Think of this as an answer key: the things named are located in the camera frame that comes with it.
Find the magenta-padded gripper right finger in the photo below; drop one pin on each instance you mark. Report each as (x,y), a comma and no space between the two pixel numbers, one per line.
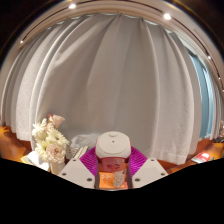
(150,170)

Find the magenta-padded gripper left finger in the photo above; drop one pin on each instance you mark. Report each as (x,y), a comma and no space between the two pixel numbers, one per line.
(75,171)

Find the white vase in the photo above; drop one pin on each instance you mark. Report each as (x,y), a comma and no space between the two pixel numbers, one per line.
(56,167)

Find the orange book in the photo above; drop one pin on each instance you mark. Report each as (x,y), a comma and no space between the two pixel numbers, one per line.
(105,180)

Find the white and pink flower bouquet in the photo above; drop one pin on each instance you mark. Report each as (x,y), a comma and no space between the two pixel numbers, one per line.
(50,140)

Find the red booklet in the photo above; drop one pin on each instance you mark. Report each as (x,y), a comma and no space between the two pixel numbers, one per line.
(201,156)

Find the window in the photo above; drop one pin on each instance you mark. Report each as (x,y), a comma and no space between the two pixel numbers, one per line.
(205,100)

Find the white curtain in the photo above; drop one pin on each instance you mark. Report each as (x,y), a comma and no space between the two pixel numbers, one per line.
(110,83)

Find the recessed ceiling lights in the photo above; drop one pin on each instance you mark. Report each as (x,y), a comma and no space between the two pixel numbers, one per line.
(72,6)

